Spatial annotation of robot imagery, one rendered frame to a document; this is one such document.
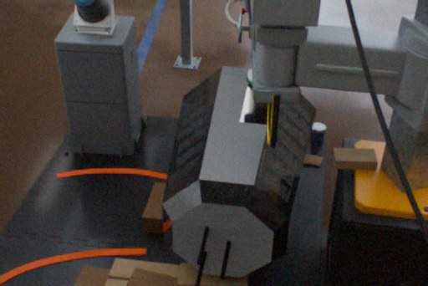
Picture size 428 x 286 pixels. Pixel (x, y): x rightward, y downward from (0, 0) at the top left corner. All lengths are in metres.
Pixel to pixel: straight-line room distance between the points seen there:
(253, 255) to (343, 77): 0.94
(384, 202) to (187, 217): 0.88
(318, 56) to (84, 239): 1.84
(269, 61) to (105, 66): 1.54
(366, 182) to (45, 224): 1.90
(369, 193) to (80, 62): 1.95
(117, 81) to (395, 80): 1.91
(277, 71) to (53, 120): 2.45
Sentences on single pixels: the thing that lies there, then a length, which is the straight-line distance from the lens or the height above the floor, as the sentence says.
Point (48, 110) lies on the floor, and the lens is 4.63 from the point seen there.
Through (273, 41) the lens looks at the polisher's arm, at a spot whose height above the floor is 1.47.
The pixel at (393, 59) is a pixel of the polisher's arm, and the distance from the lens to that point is 2.38.
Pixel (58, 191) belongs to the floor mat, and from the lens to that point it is 3.88.
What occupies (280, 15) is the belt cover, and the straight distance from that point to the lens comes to 2.20.
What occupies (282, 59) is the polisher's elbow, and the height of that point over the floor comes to 1.39.
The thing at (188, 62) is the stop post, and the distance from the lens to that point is 5.04.
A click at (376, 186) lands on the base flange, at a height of 0.78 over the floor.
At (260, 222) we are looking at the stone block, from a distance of 2.62.
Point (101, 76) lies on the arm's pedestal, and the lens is 3.75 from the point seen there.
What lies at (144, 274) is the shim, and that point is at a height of 0.22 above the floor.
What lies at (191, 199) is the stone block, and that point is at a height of 0.75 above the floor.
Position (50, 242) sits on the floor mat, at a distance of 3.58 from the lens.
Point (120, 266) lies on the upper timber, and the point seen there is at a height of 0.20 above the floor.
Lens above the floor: 2.55
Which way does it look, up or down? 35 degrees down
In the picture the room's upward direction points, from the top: 4 degrees clockwise
